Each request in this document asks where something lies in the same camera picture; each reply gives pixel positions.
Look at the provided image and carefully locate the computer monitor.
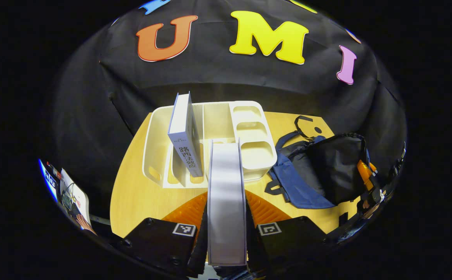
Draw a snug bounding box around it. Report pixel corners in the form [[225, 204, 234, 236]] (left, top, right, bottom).
[[39, 159, 61, 203]]

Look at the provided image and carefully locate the white side table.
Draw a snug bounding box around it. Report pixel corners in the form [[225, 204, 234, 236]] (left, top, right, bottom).
[[59, 168, 91, 226]]

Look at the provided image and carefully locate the black backdrop cloth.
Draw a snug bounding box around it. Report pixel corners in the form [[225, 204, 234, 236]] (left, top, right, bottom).
[[51, 0, 407, 218]]

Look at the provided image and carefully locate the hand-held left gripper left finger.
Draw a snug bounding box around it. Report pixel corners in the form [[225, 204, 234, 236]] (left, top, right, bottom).
[[119, 192, 210, 278]]

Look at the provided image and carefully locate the white plastic bookshelf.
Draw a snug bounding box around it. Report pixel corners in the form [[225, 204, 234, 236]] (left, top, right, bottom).
[[142, 101, 278, 189]]

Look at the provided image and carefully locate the pale grey book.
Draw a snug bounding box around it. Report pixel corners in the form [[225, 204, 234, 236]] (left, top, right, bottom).
[[207, 142, 247, 267]]

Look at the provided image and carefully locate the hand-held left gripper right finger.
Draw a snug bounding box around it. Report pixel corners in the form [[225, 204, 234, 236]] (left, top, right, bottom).
[[245, 190, 329, 277]]

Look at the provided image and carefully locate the blue schoolbag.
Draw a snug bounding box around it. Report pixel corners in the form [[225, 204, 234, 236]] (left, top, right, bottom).
[[265, 115, 370, 209]]

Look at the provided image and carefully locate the blue-grey book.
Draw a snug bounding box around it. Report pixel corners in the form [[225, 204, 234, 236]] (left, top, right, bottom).
[[167, 92, 204, 178]]

